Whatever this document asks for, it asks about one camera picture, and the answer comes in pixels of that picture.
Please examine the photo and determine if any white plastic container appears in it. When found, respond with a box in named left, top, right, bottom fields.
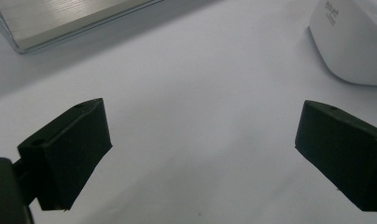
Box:
left=308, top=0, right=377, bottom=88

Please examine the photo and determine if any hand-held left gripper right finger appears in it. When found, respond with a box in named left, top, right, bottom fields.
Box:
left=294, top=99, right=377, bottom=213

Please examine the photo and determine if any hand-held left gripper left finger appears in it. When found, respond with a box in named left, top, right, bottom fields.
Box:
left=12, top=97, right=113, bottom=211

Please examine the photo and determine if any clear plastic tray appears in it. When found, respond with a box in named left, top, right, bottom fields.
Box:
left=0, top=0, right=164, bottom=54

